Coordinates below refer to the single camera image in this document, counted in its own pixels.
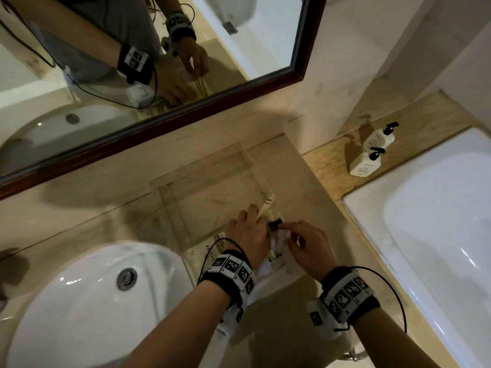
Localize chrome fixture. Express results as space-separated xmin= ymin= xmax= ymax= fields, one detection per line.
xmin=343 ymin=348 xmax=370 ymax=363

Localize white bathtub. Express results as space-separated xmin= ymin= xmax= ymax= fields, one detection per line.
xmin=342 ymin=128 xmax=491 ymax=368

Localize chrome sink drain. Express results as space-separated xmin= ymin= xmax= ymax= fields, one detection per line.
xmin=117 ymin=268 xmax=138 ymax=291

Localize white amenity packet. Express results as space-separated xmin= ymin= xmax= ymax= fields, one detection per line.
xmin=270 ymin=230 xmax=292 ymax=261

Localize person's left hand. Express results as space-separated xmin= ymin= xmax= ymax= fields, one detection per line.
xmin=225 ymin=204 xmax=272 ymax=268

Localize person's right forearm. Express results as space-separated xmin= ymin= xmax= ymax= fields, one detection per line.
xmin=351 ymin=306 xmax=442 ymax=368

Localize white pump bottle black pump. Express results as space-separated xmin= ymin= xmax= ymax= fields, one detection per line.
xmin=349 ymin=147 xmax=386 ymax=177
xmin=363 ymin=122 xmax=399 ymax=151

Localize white sink basin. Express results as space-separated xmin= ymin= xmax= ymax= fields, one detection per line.
xmin=6 ymin=241 xmax=194 ymax=368

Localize person's right hand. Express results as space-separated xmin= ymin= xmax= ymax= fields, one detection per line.
xmin=278 ymin=220 xmax=339 ymax=283

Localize black cable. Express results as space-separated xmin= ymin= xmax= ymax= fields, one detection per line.
xmin=196 ymin=238 xmax=246 ymax=288
xmin=351 ymin=266 xmax=408 ymax=334

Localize mirror with dark wooden frame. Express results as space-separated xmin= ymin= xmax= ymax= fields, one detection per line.
xmin=0 ymin=0 xmax=329 ymax=200

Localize transparent tray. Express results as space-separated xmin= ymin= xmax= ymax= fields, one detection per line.
xmin=148 ymin=140 xmax=319 ymax=303

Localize white wrist camera marker tags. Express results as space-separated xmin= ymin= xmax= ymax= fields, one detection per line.
xmin=216 ymin=298 xmax=246 ymax=338
xmin=306 ymin=298 xmax=348 ymax=341

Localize person's left forearm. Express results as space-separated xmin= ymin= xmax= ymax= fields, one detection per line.
xmin=121 ymin=281 xmax=231 ymax=368

